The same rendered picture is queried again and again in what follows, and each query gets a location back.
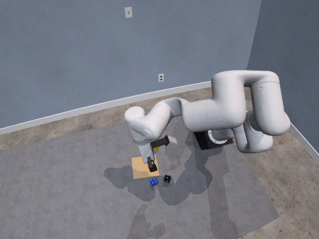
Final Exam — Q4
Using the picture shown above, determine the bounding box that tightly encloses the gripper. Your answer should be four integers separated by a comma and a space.
135, 140, 158, 172

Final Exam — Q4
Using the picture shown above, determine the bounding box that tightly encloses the black die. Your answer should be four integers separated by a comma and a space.
163, 175, 170, 183

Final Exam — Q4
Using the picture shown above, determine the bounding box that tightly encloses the tan flat mat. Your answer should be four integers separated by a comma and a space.
132, 155, 159, 179

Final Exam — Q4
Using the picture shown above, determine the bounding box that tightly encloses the blue die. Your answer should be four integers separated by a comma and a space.
150, 178, 158, 186

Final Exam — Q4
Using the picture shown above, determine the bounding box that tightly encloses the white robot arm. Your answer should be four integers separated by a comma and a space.
124, 70, 291, 153

